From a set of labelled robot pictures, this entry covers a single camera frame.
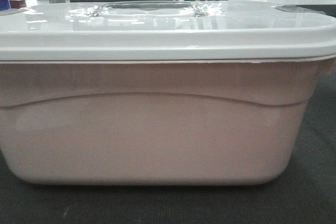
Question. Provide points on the dark red box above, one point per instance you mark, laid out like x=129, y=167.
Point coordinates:
x=17, y=4

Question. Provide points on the pink storage bin body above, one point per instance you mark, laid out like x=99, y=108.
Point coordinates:
x=153, y=124

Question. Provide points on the white bin lid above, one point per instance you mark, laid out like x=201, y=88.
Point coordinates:
x=165, y=31

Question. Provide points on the small blue bin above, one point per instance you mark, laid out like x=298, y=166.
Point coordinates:
x=5, y=5

